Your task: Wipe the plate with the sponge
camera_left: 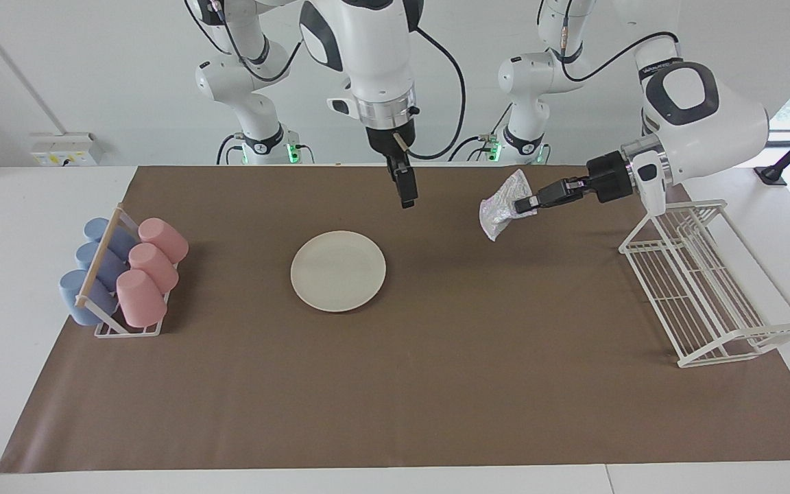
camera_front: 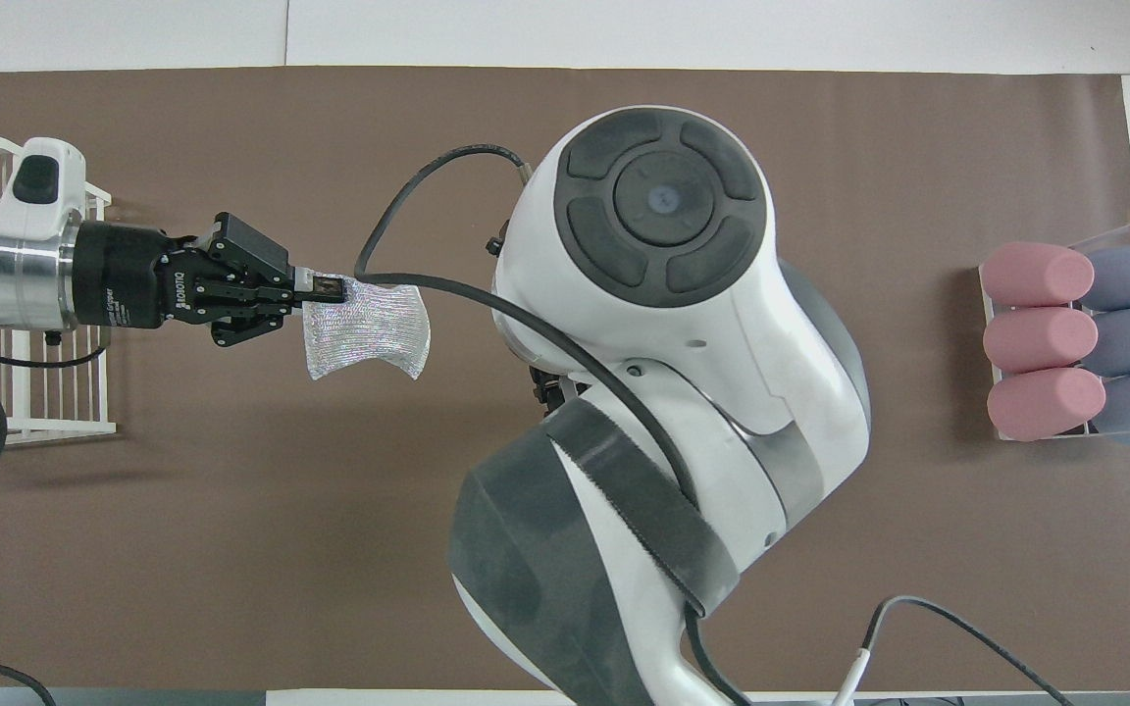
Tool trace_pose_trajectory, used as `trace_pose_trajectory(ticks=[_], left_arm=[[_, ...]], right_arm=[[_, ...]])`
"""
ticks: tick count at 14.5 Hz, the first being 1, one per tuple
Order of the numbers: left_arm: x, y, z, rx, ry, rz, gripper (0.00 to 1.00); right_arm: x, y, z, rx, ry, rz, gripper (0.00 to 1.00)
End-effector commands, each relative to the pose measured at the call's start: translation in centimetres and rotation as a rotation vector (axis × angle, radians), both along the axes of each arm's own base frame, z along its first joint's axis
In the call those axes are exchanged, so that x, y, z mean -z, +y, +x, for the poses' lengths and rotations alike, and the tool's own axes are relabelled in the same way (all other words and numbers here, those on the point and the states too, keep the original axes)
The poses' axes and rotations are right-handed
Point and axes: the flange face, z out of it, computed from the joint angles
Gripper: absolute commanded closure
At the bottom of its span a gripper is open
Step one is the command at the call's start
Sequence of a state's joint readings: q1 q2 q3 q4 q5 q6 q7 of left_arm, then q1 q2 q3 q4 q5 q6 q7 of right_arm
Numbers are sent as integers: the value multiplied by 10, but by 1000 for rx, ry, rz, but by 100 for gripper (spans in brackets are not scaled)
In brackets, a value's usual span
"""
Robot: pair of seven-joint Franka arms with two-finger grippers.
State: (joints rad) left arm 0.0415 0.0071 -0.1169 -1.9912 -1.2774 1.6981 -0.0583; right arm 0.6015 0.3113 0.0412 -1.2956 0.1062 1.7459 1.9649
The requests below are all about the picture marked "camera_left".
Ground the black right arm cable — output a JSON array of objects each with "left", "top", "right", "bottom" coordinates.
[{"left": 186, "top": 0, "right": 467, "bottom": 161}]

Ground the brown table mat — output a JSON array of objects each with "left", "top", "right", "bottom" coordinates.
[{"left": 0, "top": 165, "right": 790, "bottom": 474}]

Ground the pink plastic cup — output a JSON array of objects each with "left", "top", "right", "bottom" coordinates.
[
  {"left": 138, "top": 217, "right": 189, "bottom": 265},
  {"left": 116, "top": 269, "right": 168, "bottom": 329},
  {"left": 128, "top": 243, "right": 180, "bottom": 294}
]

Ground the silver plastic bag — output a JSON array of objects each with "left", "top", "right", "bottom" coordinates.
[{"left": 479, "top": 169, "right": 530, "bottom": 243}]

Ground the blue plastic cup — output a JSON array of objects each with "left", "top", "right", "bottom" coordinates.
[
  {"left": 59, "top": 270, "right": 120, "bottom": 327},
  {"left": 75, "top": 242, "right": 130, "bottom": 289},
  {"left": 84, "top": 217, "right": 138, "bottom": 259}
]

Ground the black base cable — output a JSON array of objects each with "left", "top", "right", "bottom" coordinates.
[
  {"left": 447, "top": 103, "right": 514, "bottom": 164},
  {"left": 215, "top": 132, "right": 245, "bottom": 166}
]

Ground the white wall socket box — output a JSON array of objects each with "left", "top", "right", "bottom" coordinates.
[{"left": 29, "top": 132, "right": 105, "bottom": 167}]

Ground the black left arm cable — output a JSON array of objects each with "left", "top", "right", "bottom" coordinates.
[{"left": 538, "top": 0, "right": 679, "bottom": 84}]

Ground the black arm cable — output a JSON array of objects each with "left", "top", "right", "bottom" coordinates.
[
  {"left": 538, "top": 0, "right": 679, "bottom": 84},
  {"left": 186, "top": 0, "right": 467, "bottom": 161}
]

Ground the white wire dish rack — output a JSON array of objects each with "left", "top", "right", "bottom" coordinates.
[{"left": 619, "top": 199, "right": 790, "bottom": 369}]

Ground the white cup holder rack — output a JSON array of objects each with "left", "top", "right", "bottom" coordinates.
[{"left": 75, "top": 203, "right": 180, "bottom": 338}]

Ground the white round plate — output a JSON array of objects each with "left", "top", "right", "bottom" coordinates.
[{"left": 290, "top": 231, "right": 387, "bottom": 314}]

